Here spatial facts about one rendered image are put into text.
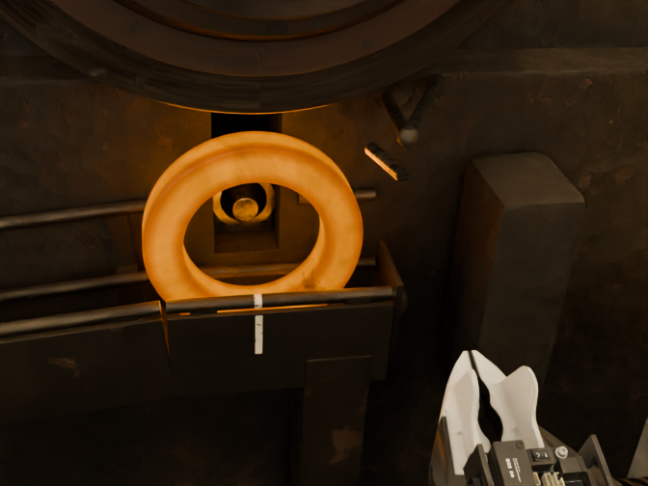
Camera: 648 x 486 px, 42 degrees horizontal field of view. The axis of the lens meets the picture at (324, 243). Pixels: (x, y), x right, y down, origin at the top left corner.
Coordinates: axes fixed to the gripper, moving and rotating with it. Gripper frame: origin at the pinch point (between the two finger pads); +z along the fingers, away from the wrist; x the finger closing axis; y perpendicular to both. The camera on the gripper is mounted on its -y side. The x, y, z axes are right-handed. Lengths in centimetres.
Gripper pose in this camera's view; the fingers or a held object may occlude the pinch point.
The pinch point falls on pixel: (471, 374)
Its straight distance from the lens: 59.9
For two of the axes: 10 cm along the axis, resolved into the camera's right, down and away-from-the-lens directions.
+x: -9.9, 0.4, -1.6
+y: 1.0, -6.5, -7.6
